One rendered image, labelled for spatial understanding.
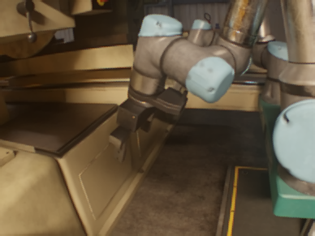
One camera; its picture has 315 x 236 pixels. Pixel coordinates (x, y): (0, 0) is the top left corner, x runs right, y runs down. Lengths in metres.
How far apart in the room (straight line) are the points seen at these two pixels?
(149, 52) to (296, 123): 0.27
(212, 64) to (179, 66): 0.05
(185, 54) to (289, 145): 0.21
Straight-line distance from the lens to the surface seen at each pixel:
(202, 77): 0.34
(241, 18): 0.44
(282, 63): 0.88
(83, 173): 1.03
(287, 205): 0.47
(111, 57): 1.04
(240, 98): 1.12
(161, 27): 0.39
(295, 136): 0.27
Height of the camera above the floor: 1.01
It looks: 23 degrees down
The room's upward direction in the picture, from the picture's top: 5 degrees counter-clockwise
